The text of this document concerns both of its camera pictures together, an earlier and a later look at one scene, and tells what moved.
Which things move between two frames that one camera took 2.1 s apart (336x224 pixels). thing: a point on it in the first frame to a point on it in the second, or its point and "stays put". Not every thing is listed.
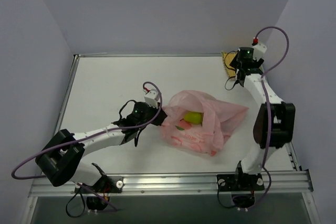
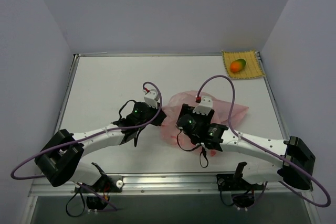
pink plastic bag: x=208 y=137 stays put
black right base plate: x=226 y=182 stays put
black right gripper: x=235 y=63 to x=184 y=111
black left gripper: x=160 y=116 stays put
